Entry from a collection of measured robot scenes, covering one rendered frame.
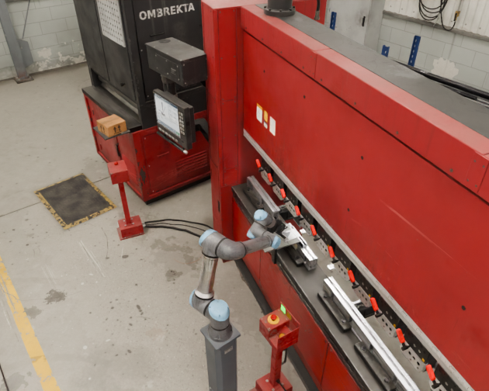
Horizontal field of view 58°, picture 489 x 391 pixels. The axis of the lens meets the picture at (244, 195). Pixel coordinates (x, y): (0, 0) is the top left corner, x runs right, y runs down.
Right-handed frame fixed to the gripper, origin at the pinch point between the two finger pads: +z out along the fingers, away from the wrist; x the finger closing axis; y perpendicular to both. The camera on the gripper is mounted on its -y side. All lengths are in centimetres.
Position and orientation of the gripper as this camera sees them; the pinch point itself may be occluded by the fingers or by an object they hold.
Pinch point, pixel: (284, 236)
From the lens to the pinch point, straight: 302.3
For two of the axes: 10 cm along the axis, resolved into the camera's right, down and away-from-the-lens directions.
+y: 6.7, -7.4, -0.8
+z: 5.6, 4.2, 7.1
